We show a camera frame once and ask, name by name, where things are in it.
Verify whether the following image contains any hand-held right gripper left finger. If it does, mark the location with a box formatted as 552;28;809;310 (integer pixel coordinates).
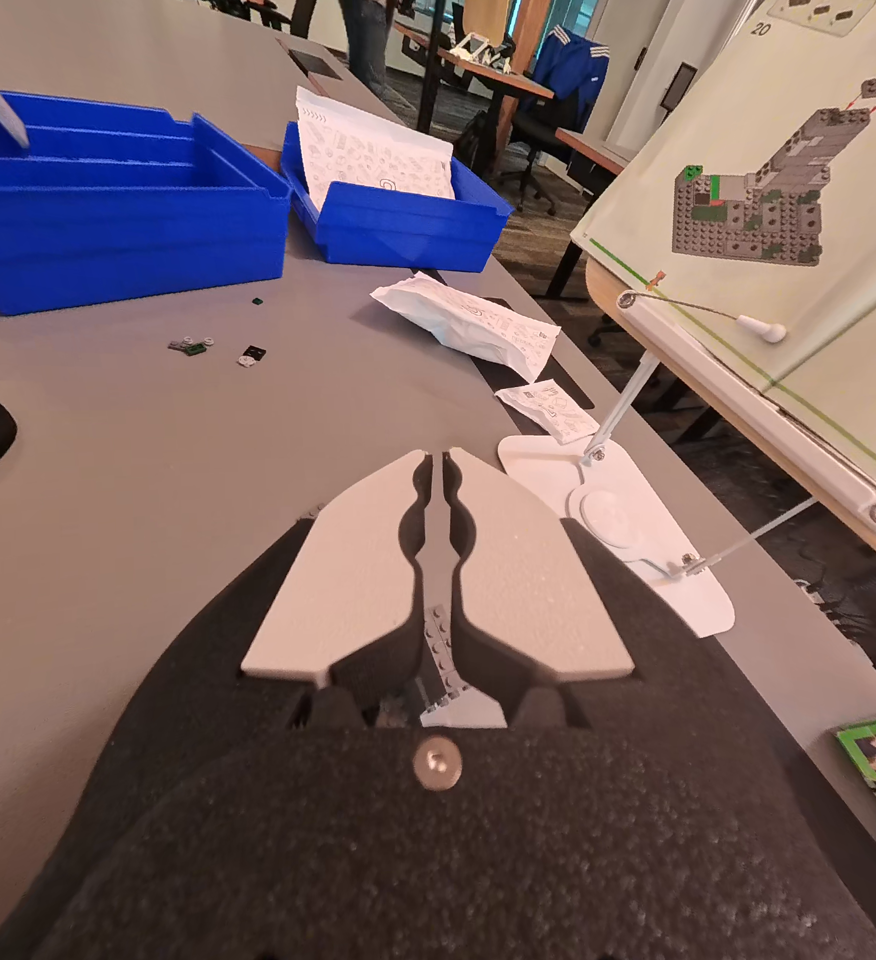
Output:
240;450;436;717

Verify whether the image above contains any grey desk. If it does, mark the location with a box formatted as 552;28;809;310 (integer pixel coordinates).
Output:
0;0;876;960

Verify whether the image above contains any dark desk cable hatch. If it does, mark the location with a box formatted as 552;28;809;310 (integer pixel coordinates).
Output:
288;46;343;78

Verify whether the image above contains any black office chair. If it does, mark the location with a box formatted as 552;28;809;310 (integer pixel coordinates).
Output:
498;112;585;219

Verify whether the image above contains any long grey brick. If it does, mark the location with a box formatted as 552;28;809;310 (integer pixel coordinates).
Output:
408;600;478;714

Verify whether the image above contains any large white paper bag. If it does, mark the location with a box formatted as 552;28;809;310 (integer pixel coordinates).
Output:
295;84;457;215

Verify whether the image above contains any blue striped jacket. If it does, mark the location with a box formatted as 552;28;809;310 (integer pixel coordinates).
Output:
516;24;610;144

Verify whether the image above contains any small blue plastic bin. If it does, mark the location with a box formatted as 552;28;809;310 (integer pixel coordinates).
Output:
280;120;515;273

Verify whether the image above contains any white desk object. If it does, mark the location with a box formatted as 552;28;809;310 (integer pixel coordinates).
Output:
449;30;538;74

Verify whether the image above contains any small white paper bag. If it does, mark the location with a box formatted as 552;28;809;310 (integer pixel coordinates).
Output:
494;378;602;445

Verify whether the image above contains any wood-edged office desk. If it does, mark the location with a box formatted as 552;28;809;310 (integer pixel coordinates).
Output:
391;21;556;140
546;126;637;301

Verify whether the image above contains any black wall panel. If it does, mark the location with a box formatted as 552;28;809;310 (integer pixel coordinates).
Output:
663;62;700;114

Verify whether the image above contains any medium white paper bag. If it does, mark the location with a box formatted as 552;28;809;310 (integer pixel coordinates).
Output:
370;271;563;384

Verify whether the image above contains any large blue divided bin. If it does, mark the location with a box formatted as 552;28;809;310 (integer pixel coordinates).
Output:
0;90;294;317

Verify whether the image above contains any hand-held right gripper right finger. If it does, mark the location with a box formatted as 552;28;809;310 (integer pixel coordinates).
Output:
441;447;637;717

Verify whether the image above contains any open building instruction booklet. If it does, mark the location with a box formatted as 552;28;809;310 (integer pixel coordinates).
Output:
571;0;876;492

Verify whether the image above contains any white book stand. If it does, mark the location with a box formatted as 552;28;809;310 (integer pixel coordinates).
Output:
496;253;876;640

